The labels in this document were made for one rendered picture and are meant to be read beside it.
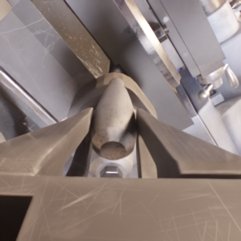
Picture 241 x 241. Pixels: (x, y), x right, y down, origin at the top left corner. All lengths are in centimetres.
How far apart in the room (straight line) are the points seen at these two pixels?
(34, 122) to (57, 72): 8
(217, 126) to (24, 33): 55
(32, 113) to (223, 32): 50
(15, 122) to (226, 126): 56
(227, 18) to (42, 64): 49
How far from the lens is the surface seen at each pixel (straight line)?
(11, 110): 30
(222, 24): 62
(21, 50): 25
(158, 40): 34
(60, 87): 25
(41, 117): 28
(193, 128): 62
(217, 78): 49
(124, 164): 18
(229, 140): 72
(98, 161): 18
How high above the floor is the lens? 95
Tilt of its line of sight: 20 degrees down
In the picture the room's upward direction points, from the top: 59 degrees clockwise
